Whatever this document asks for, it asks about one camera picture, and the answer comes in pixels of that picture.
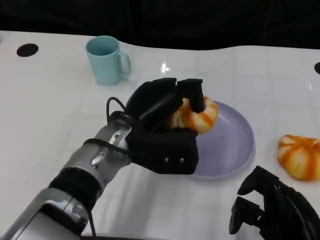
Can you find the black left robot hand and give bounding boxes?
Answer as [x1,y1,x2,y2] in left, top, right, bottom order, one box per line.
[124,77,207,137]

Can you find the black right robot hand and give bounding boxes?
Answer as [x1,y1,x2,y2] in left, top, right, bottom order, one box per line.
[228,165,320,240]

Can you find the pale green mug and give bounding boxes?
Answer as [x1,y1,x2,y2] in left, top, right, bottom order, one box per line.
[85,35,132,87]

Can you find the black backdrop cloth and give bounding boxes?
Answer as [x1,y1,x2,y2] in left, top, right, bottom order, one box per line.
[0,0,320,51]

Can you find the lilac plate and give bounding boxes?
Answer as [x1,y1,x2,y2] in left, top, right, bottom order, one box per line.
[184,99,256,183]

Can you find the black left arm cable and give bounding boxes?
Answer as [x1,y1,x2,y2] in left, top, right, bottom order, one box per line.
[83,96,132,157]

